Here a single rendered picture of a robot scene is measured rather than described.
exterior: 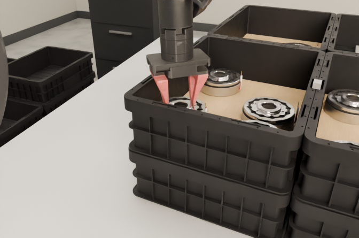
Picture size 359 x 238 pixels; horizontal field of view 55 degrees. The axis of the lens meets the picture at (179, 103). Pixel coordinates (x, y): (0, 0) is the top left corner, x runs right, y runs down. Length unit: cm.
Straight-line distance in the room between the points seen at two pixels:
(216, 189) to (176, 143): 10
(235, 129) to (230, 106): 25
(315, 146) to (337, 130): 24
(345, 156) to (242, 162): 15
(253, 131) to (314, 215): 16
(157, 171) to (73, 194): 20
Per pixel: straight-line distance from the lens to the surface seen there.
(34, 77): 190
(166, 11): 56
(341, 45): 127
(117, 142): 89
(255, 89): 86
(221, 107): 76
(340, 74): 87
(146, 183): 69
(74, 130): 96
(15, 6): 425
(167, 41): 57
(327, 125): 76
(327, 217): 58
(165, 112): 55
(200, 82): 60
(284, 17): 126
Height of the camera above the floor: 120
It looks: 28 degrees down
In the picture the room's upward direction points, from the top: straight up
